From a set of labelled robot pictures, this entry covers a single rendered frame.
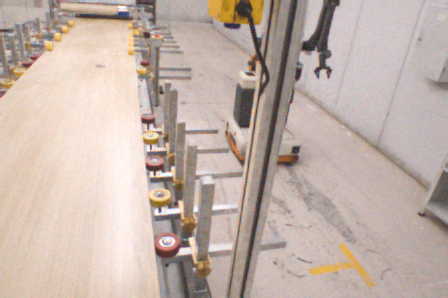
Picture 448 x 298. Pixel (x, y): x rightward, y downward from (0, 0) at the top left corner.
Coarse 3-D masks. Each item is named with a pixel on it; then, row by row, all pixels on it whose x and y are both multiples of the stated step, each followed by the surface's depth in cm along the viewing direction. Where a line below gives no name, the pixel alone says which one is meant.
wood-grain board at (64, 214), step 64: (64, 64) 261; (128, 64) 279; (0, 128) 156; (64, 128) 163; (128, 128) 171; (0, 192) 114; (64, 192) 119; (128, 192) 123; (0, 256) 90; (64, 256) 93; (128, 256) 96
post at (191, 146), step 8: (192, 144) 111; (192, 152) 112; (192, 160) 113; (184, 168) 118; (192, 168) 115; (184, 176) 119; (192, 176) 117; (184, 184) 120; (192, 184) 118; (184, 192) 121; (192, 192) 120; (184, 200) 122; (192, 200) 122; (184, 208) 123; (192, 208) 124; (184, 216) 124; (192, 216) 125; (184, 232) 128; (192, 232) 129
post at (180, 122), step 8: (176, 120) 134; (184, 120) 134; (176, 128) 135; (184, 128) 134; (176, 136) 136; (184, 136) 136; (176, 144) 138; (184, 144) 138; (176, 152) 139; (176, 160) 141; (176, 168) 142; (176, 176) 144; (176, 192) 148; (176, 200) 151
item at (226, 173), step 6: (240, 168) 161; (150, 174) 148; (156, 174) 148; (162, 174) 149; (168, 174) 149; (198, 174) 152; (204, 174) 153; (210, 174) 154; (216, 174) 155; (222, 174) 156; (228, 174) 157; (234, 174) 158; (240, 174) 159; (150, 180) 147; (156, 180) 147; (162, 180) 148; (168, 180) 149
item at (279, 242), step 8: (264, 240) 115; (272, 240) 116; (280, 240) 116; (184, 248) 108; (216, 248) 109; (224, 248) 110; (232, 248) 110; (264, 248) 114; (272, 248) 115; (280, 248) 117; (176, 256) 105; (184, 256) 106; (216, 256) 110
